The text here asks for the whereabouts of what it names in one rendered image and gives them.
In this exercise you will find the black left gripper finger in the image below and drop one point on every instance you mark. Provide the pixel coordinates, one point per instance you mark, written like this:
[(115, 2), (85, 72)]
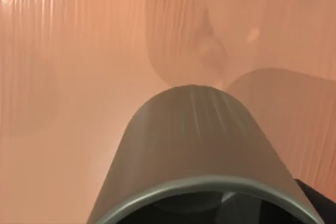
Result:
[(319, 203)]

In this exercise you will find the grey cup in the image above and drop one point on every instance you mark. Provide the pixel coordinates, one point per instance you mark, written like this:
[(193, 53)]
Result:
[(191, 140)]

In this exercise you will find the salmon-coloured box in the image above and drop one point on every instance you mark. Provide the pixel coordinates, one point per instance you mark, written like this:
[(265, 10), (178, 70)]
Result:
[(78, 77)]

